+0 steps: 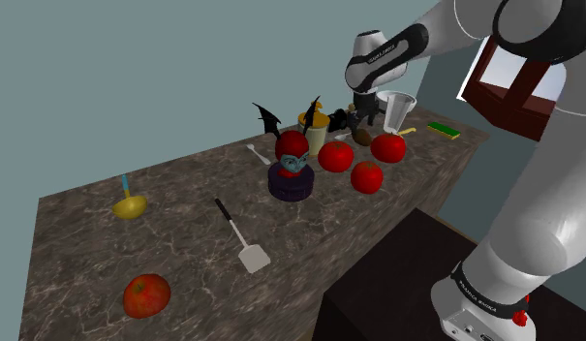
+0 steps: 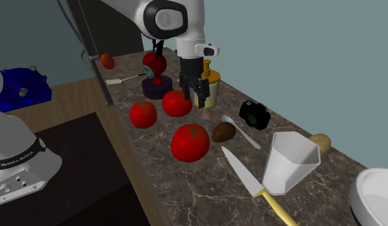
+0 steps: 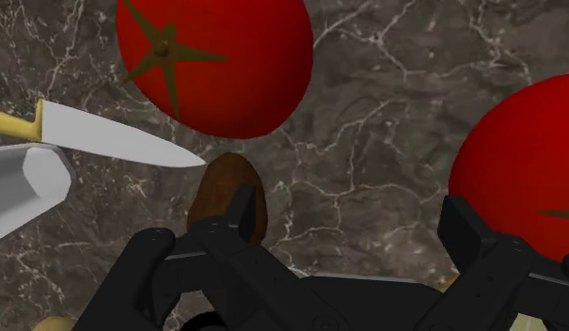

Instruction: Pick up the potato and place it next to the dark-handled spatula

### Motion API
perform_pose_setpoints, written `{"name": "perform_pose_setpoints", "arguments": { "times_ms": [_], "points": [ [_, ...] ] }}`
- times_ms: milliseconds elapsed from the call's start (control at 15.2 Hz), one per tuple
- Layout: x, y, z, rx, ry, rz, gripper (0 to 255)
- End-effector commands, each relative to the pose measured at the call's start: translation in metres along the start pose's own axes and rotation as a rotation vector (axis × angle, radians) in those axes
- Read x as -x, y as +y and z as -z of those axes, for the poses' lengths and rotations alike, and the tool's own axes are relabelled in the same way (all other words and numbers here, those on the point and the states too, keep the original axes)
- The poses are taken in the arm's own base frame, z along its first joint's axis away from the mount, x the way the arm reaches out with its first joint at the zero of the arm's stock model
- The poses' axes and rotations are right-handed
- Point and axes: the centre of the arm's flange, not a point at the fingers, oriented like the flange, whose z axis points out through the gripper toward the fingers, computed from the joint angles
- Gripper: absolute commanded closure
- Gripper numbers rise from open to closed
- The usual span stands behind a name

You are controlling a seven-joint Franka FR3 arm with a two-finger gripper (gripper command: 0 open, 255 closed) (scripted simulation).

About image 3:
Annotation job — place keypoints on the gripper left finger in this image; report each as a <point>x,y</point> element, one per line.
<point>247,284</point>

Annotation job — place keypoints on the large red tomato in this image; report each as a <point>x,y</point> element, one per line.
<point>238,69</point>

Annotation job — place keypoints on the yellow rounded object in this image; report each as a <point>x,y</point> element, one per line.
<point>52,324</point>

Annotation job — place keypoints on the grey angular metal object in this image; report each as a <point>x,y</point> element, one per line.
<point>18,188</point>

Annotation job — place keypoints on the brown egg-shaped potato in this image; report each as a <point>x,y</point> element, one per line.
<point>220,183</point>

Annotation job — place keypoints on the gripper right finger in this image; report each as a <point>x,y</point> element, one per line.
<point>490,279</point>

